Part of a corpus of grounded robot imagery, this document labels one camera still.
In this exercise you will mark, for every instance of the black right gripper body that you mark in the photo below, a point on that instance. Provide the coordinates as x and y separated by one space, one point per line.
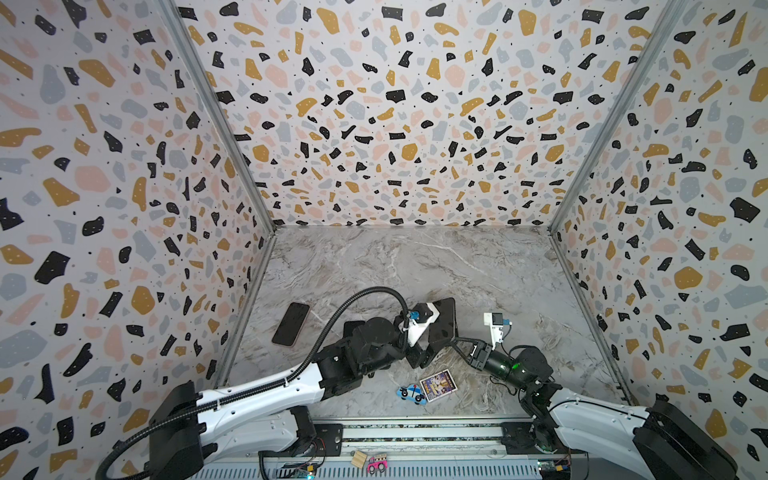
480 355

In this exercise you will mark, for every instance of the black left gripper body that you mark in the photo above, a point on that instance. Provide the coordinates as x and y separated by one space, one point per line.
416 356

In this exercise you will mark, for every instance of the phone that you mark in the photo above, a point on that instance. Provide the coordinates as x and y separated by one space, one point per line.
291 324
443 330

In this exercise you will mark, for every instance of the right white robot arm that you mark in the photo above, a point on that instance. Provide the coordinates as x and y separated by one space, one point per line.
656 442

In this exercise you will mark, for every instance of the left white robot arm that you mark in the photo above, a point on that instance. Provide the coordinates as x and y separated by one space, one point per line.
193 428

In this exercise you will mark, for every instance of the phone in pink case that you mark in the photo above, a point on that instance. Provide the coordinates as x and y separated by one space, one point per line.
291 324

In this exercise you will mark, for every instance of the purple card box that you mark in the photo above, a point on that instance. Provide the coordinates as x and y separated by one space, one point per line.
438 385

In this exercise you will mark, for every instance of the blue toy car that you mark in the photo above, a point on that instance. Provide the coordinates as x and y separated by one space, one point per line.
412 393

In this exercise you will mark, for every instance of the small wooden block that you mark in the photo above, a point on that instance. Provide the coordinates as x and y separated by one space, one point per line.
359 459

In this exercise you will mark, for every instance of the pink toy car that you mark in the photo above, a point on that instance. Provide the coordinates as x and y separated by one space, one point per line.
377 464

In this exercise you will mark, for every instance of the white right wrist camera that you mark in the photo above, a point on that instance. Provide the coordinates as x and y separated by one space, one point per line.
498 326

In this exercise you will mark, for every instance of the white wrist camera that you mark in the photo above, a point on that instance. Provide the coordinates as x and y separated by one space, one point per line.
498 326
419 319

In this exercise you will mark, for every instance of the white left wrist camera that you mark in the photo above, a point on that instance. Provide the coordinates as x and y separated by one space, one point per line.
419 319

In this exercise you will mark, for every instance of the aluminium left corner post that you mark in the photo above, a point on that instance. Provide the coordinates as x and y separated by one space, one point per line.
178 34

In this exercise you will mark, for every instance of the aluminium corner post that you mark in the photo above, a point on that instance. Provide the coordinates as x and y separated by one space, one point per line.
667 20
178 34

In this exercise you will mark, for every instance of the aluminium right corner post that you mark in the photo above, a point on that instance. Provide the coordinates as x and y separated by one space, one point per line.
667 20

